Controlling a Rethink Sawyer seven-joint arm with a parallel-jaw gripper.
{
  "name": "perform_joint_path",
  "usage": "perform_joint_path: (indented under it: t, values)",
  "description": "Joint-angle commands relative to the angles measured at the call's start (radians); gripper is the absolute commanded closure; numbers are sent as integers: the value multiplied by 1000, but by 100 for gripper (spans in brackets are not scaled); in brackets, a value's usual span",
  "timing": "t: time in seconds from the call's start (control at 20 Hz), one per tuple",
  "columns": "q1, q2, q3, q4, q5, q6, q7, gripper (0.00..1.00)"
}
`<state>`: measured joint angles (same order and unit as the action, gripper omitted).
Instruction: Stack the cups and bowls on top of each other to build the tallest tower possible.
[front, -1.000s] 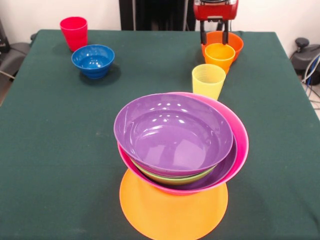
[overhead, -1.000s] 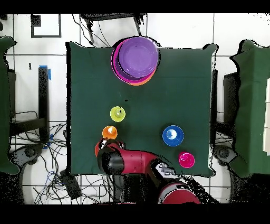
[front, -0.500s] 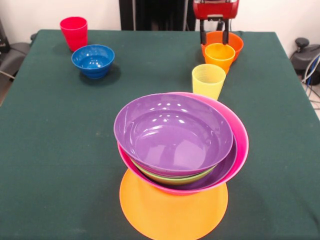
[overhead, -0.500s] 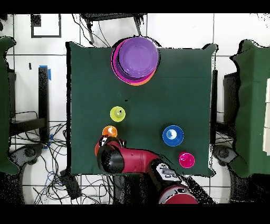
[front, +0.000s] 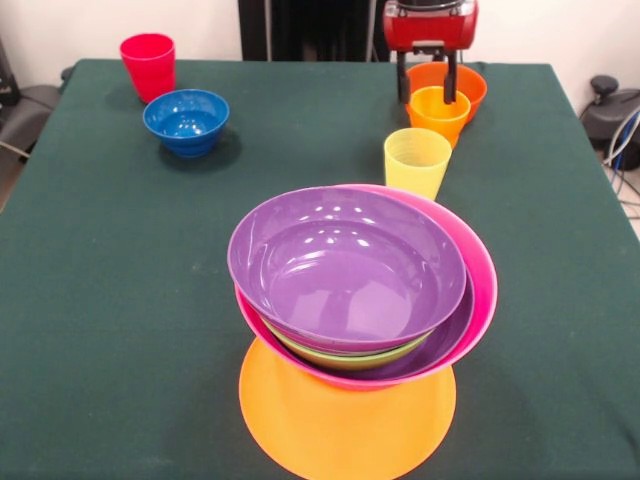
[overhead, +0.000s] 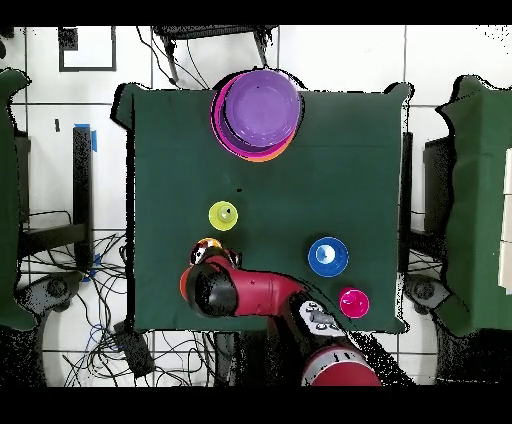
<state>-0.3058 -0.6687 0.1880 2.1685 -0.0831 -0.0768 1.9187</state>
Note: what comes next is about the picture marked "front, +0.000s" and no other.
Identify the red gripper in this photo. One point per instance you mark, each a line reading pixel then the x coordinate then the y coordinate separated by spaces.
pixel 430 30

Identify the yellow plastic cup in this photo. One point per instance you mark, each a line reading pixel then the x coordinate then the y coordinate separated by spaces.
pixel 415 165

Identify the large pink plastic bowl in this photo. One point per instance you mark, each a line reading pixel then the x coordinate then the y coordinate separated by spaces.
pixel 482 280

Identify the purple plastic bowl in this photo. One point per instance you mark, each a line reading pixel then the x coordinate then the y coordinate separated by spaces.
pixel 340 270
pixel 450 337

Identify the blue plastic bowl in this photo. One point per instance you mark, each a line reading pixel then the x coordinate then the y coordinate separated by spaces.
pixel 185 125

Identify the light green plastic bowl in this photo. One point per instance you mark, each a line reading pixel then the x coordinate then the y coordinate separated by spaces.
pixel 350 361

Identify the large orange plastic bowl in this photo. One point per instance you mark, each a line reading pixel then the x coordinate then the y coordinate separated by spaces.
pixel 325 435

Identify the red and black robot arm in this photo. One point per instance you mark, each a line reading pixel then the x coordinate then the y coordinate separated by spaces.
pixel 430 5

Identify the orange plastic cup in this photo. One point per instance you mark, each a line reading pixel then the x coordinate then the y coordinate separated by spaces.
pixel 435 120

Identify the small red-orange plastic bowl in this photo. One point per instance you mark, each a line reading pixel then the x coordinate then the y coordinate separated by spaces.
pixel 475 87

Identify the red plastic cup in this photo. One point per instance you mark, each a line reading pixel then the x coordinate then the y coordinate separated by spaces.
pixel 147 70

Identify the dark green tablecloth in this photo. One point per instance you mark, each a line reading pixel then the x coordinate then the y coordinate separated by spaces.
pixel 100 325

